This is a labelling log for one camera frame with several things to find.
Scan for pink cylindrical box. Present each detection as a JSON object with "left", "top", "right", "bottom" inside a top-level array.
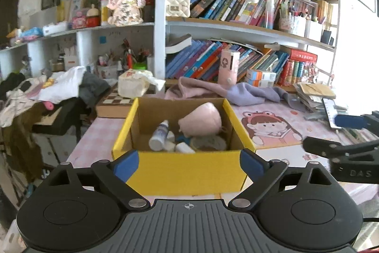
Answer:
[{"left": 218, "top": 49, "right": 240, "bottom": 85}]

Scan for white quilted handbag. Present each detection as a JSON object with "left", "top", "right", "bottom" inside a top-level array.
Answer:
[{"left": 165, "top": 0, "right": 191, "bottom": 18}]

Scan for smartphone lit screen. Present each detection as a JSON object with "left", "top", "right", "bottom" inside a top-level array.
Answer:
[{"left": 322, "top": 98, "right": 340, "bottom": 130}]

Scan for pink cartoon desk mat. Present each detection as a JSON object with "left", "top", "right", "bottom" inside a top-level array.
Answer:
[{"left": 230, "top": 101, "right": 379, "bottom": 197}]

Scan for tissue pack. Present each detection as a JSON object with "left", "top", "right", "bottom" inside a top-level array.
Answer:
[{"left": 117, "top": 69, "right": 166, "bottom": 99}]

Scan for purple pink cloth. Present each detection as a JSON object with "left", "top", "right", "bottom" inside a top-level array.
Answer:
[{"left": 164, "top": 77, "right": 306, "bottom": 112}]

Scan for white wooden bookshelf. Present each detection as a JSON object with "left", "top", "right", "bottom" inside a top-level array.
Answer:
[{"left": 0, "top": 0, "right": 341, "bottom": 94}]

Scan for red thick book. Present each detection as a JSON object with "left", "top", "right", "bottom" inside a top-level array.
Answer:
[{"left": 280, "top": 46, "right": 317, "bottom": 64}]

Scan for blue felt pouch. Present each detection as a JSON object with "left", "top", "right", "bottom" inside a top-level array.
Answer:
[{"left": 175, "top": 134, "right": 191, "bottom": 146}]

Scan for orange white small box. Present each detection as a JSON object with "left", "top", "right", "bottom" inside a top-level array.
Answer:
[{"left": 244, "top": 69, "right": 277, "bottom": 88}]

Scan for pile of clothes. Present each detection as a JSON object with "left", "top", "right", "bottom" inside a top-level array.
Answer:
[{"left": 1, "top": 66, "right": 110, "bottom": 182}]

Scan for stack of papers and booklets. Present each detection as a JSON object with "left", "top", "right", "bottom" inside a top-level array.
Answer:
[{"left": 293, "top": 83, "right": 347, "bottom": 130}]

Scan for yellow cardboard box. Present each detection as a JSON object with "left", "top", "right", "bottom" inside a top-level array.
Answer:
[{"left": 112, "top": 98, "right": 254, "bottom": 197}]

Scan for pink plush toy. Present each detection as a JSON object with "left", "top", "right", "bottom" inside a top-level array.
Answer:
[{"left": 178, "top": 102, "right": 222, "bottom": 137}]

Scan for white blue spray bottle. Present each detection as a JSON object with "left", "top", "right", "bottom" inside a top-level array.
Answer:
[{"left": 148, "top": 120, "right": 169, "bottom": 152}]

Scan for checkered board box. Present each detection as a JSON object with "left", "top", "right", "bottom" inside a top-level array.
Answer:
[{"left": 95, "top": 85, "right": 134, "bottom": 119}]

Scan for floral plush doll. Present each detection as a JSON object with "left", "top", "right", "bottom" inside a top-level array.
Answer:
[{"left": 107, "top": 0, "right": 146, "bottom": 27}]

